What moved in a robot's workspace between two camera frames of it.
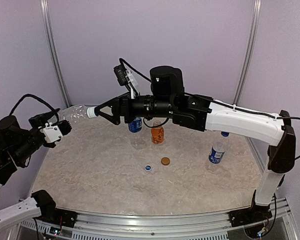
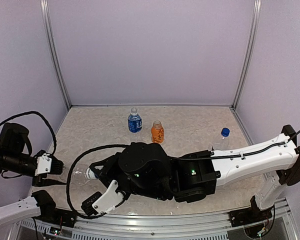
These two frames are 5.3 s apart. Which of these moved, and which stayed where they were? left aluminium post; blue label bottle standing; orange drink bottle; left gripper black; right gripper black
Moved: left gripper black; right gripper black
Stayed: blue label bottle standing; orange drink bottle; left aluminium post
